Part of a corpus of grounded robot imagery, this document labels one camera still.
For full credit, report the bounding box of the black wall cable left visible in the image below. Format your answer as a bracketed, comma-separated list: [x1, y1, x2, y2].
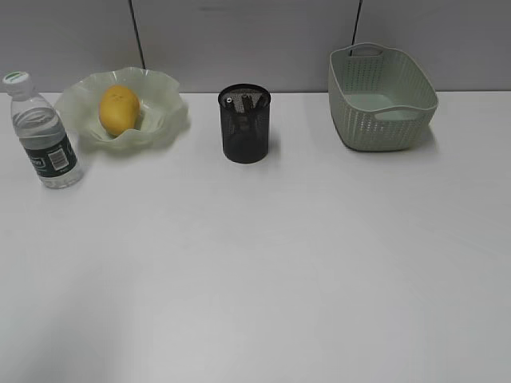
[128, 0, 147, 69]

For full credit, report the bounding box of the pale green plastic basket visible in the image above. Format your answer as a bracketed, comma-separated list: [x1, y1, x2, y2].
[328, 43, 438, 152]

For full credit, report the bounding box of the black wall cable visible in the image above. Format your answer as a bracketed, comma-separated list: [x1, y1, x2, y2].
[349, 0, 364, 45]
[128, 0, 147, 69]

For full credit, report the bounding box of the yellow mango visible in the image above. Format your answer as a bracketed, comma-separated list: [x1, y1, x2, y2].
[99, 85, 141, 136]

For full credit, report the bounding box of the black marker pen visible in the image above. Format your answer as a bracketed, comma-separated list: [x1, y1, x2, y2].
[225, 97, 236, 114]
[241, 94, 254, 116]
[255, 93, 267, 110]

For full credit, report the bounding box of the pale green wavy plate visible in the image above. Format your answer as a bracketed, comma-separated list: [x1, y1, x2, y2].
[55, 67, 189, 152]

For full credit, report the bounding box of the clear plastic water bottle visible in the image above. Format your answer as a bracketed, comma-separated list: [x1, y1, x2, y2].
[2, 71, 83, 189]

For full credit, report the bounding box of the black mesh pen holder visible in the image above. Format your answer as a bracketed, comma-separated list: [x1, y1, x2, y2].
[218, 84, 271, 164]

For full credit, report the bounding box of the black wall cable right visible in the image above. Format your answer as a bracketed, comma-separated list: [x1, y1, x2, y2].
[349, 0, 364, 45]

